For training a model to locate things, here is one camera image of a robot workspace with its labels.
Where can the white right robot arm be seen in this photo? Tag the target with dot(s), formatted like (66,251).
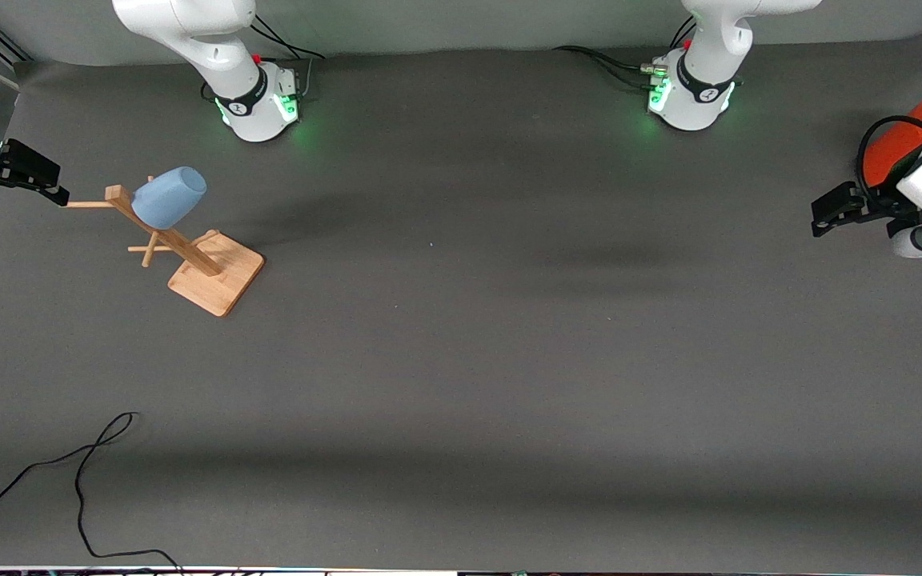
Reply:
(221,48)

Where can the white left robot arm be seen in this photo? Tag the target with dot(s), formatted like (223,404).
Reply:
(709,48)

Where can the orange cylindrical can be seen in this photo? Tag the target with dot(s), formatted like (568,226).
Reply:
(893,148)

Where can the light blue plastic cup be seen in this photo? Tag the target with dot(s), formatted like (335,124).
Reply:
(169,196)

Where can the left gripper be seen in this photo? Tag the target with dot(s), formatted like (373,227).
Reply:
(883,206)

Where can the wooden cup rack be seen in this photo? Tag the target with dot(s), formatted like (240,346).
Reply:
(217,276)

